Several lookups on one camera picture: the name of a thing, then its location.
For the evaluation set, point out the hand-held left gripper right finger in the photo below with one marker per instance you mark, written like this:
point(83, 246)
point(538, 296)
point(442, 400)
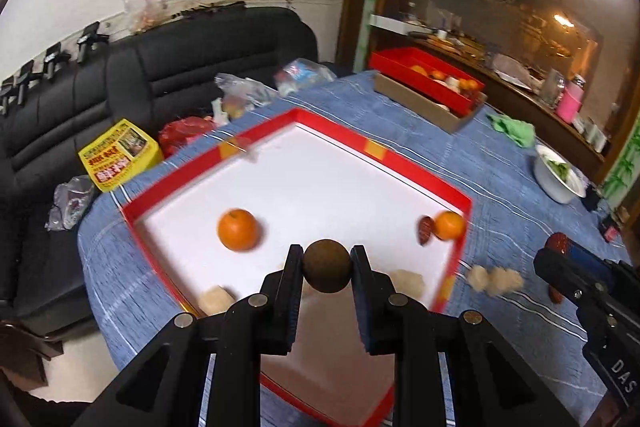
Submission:
point(362, 302)

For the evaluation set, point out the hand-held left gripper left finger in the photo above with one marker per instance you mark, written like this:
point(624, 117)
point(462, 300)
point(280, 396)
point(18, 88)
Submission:
point(295, 292)

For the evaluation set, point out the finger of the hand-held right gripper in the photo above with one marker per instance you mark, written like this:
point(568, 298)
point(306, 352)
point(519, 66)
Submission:
point(565, 272)
point(590, 259)

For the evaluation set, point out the red date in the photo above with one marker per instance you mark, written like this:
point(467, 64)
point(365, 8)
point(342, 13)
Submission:
point(557, 241)
point(554, 293)
point(426, 229)

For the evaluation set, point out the brown longan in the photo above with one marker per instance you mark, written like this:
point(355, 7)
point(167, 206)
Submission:
point(327, 267)

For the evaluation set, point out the beige rice cake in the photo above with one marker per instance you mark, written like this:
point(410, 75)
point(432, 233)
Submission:
point(215, 299)
point(505, 282)
point(407, 279)
point(477, 279)

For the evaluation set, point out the red tray with white inside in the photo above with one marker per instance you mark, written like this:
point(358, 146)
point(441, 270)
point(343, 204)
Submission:
point(300, 187)

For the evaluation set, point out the black jar with red label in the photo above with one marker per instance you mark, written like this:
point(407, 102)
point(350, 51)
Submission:
point(611, 232)

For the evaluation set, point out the black cup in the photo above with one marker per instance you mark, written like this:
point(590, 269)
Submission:
point(592, 198)

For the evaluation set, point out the white bowl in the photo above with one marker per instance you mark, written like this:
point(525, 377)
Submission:
point(555, 189)

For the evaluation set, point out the green leafy vegetables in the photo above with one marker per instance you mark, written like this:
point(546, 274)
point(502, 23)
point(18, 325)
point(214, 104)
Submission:
point(560, 168)

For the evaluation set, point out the green cloth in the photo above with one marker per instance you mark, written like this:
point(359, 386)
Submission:
point(512, 129)

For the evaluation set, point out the pink bottle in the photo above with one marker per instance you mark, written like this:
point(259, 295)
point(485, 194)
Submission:
point(570, 103)

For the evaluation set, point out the clear glass cup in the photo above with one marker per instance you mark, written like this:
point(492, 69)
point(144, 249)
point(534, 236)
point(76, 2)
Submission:
point(550, 87)

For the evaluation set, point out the red plastic bag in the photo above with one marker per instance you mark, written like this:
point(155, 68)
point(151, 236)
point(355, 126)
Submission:
point(185, 134)

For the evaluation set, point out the brown cardboard box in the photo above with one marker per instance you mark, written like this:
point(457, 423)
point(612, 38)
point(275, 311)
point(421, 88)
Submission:
point(415, 104)

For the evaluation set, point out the clear plastic bag with fruit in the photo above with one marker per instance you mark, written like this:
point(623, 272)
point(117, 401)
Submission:
point(242, 89)

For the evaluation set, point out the small orange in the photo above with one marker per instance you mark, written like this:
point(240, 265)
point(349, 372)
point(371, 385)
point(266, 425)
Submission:
point(438, 75)
point(468, 83)

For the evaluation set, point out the blue and white packet bag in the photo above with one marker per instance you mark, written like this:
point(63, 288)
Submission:
point(300, 74)

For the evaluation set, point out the yellow printed packet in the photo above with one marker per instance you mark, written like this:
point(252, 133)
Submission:
point(120, 155)

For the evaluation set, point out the crumpled clear plastic bag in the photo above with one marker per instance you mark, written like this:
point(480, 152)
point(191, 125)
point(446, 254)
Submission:
point(70, 202)

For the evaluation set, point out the red box with snacks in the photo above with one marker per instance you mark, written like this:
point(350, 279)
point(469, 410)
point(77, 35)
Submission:
point(400, 62)

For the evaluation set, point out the black leather sofa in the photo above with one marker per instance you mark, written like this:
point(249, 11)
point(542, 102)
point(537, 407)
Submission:
point(175, 62)

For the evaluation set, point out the white flat box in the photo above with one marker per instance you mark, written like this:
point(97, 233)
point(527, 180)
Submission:
point(395, 24)

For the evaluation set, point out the wooden display cabinet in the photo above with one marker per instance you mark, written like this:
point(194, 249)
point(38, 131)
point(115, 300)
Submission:
point(357, 7)

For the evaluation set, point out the black gadget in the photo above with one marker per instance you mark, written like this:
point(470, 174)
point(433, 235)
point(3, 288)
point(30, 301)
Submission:
point(52, 59)
point(6, 92)
point(25, 79)
point(92, 39)

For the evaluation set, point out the clear bag with red snacks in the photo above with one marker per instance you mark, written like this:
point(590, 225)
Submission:
point(142, 4)

